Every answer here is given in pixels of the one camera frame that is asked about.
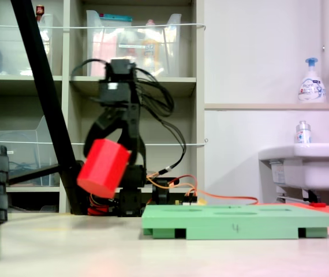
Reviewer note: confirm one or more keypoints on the white sink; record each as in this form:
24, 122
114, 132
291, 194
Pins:
311, 167

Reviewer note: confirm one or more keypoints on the black tripod brace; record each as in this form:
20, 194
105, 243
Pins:
31, 175

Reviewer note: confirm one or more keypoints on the beige shelf unit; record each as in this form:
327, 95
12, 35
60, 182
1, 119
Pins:
164, 86

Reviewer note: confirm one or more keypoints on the black tripod leg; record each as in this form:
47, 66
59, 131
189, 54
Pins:
43, 80

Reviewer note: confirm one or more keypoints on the black round clamp knob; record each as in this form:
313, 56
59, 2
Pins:
160, 193

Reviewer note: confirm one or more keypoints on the red base clamp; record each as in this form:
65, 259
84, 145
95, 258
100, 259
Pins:
98, 210

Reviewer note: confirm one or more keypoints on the red octagonal pillar block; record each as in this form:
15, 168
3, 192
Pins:
104, 170

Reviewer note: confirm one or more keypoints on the green circuit board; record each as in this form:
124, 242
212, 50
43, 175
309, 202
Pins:
190, 201

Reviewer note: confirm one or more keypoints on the white foam soap bottle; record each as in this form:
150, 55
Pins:
311, 86

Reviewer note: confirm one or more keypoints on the teal edged box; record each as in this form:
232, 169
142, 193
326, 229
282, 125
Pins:
115, 19

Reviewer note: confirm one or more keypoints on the green shape sorter board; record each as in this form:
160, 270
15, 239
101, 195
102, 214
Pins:
239, 223

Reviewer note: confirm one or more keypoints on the large clear plastic bin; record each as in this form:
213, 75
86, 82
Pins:
153, 57

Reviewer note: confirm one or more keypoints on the small clear sanitizer bottle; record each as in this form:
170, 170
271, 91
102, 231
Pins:
303, 134

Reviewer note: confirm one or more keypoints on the pink capped spray bottle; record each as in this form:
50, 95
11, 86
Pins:
150, 49

